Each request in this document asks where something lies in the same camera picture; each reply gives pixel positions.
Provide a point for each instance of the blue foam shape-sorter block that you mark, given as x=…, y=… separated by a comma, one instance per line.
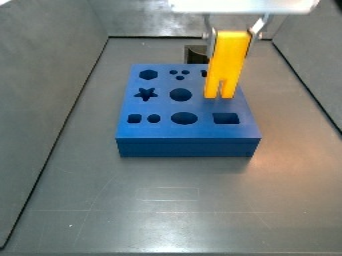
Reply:
x=170, y=121

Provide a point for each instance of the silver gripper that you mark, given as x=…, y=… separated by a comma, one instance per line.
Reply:
x=241, y=7

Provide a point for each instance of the black curved foam holder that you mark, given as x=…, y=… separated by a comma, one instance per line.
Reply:
x=196, y=54

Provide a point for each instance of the yellow double-square peg object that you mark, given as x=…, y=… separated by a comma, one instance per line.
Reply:
x=227, y=64

